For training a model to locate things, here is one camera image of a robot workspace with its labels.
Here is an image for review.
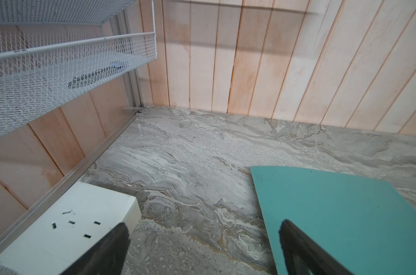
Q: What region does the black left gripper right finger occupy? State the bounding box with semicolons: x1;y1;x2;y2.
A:
279;220;351;275

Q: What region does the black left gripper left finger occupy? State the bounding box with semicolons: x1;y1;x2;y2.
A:
63;222;130;275

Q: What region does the teal green folder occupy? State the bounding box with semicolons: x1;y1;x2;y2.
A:
250;166;416;275

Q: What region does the white power socket box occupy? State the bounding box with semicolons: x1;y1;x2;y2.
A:
0;182;141;275

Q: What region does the white wire mesh shelf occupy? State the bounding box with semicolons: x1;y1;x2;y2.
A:
0;1;158;137

